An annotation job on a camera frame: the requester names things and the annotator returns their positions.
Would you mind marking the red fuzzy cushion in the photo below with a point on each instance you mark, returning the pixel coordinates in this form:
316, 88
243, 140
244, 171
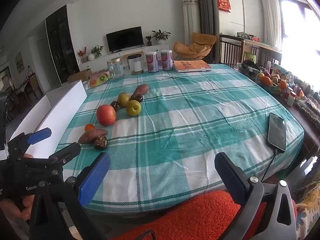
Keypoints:
200, 217

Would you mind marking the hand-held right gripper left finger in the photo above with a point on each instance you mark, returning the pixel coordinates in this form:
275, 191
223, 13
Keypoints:
95, 177

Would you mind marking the pink canister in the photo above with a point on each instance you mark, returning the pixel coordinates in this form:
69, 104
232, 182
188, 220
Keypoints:
167, 61
152, 63

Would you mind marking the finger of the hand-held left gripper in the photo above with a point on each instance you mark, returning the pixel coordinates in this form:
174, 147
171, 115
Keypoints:
67, 153
40, 135

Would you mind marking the small orange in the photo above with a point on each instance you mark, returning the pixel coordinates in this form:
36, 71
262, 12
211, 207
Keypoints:
89, 127

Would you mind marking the rough dark brown fruit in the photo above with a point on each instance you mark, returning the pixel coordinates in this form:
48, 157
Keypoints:
100, 143

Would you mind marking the black basket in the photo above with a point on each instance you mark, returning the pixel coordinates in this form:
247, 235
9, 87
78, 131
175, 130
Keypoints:
248, 68

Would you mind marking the brown cardboard box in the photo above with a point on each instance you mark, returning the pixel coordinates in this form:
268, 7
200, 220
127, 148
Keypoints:
80, 76

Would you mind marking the white bottle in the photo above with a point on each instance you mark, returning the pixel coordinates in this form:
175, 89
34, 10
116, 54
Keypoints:
291, 99

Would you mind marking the long sweet potato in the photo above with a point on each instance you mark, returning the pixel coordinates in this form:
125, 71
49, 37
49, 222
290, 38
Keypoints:
141, 89

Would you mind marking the green plant in vase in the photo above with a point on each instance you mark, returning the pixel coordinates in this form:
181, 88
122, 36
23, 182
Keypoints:
97, 51

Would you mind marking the red flowers in vase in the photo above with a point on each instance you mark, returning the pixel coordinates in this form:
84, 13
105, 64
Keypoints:
82, 53

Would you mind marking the yellow floral cloth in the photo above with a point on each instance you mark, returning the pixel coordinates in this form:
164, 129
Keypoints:
307, 210

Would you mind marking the bowl of mixed fruit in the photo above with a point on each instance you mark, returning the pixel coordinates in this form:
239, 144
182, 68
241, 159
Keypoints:
271, 83

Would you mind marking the grey curtain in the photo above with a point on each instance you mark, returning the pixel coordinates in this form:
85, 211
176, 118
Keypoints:
206, 17

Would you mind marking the small potted plant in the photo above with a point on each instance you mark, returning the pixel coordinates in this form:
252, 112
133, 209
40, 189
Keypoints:
149, 40

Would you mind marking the orange book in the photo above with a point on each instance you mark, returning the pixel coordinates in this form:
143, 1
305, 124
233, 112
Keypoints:
192, 65

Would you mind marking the green apple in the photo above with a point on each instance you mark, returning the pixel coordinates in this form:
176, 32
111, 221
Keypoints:
123, 99
133, 108

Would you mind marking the clear glass jar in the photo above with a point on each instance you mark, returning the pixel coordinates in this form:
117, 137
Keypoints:
115, 68

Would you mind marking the large green potted plant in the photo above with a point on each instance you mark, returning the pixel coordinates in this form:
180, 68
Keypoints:
160, 35

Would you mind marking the framed wall picture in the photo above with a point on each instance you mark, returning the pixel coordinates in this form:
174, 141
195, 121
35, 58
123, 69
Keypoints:
19, 60

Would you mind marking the dark glass cabinet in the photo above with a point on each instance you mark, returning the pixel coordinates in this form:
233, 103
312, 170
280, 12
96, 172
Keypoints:
61, 47

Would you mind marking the teal checkered tablecloth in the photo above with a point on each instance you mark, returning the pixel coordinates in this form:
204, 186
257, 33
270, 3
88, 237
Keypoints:
187, 130

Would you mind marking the small dark brown fruit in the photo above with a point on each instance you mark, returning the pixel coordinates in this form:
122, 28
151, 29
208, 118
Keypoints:
114, 105

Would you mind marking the white television cabinet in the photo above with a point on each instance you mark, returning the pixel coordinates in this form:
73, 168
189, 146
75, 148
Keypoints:
105, 58

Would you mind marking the orange lounge chair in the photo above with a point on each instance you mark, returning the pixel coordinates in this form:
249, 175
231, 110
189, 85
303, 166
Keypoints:
195, 46

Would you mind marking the black television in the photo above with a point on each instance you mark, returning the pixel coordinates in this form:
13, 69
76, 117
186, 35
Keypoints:
125, 39

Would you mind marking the covered standing air conditioner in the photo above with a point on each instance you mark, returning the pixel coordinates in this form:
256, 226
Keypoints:
190, 22

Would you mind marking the red apple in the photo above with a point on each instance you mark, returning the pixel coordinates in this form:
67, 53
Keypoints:
106, 115

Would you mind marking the black-lid glass container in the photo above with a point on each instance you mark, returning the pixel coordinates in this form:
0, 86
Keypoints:
135, 66

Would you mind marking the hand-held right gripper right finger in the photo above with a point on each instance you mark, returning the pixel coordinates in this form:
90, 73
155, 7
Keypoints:
231, 177

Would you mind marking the white curtain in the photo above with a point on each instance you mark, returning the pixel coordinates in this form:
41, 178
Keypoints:
270, 17

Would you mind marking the fruit print box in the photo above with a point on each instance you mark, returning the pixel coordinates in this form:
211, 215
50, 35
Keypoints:
98, 79

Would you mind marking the round white vase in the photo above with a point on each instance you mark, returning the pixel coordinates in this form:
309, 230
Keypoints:
91, 57

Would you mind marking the black smartphone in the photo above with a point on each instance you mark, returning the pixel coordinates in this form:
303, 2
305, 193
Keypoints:
277, 132

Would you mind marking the reddish sweet potato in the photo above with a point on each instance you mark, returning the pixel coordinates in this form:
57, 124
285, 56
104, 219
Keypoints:
92, 135

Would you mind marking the dining table with chairs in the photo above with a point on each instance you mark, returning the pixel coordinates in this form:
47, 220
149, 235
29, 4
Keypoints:
33, 85

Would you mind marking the person's left hand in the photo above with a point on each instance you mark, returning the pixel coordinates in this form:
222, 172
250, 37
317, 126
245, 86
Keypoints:
25, 207

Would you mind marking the dark wooden chair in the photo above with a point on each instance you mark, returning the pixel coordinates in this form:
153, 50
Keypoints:
228, 51
265, 53

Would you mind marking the white cardboard box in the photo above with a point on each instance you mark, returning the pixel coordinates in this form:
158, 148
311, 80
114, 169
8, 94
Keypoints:
62, 105

